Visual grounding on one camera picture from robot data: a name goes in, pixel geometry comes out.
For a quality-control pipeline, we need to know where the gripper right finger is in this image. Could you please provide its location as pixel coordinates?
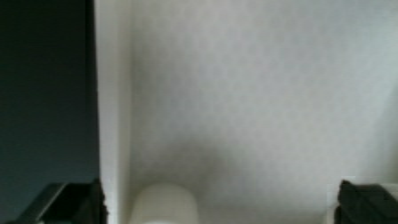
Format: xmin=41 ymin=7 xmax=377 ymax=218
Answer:
xmin=332 ymin=180 xmax=398 ymax=224

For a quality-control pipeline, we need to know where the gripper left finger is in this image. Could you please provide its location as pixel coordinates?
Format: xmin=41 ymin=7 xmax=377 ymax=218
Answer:
xmin=11 ymin=180 xmax=109 ymax=224

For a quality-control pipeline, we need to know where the white desk leg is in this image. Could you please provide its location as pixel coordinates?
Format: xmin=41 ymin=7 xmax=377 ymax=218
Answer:
xmin=128 ymin=183 xmax=199 ymax=224

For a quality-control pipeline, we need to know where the white desk top tray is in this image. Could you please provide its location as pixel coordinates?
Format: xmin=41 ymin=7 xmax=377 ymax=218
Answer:
xmin=94 ymin=0 xmax=398 ymax=224

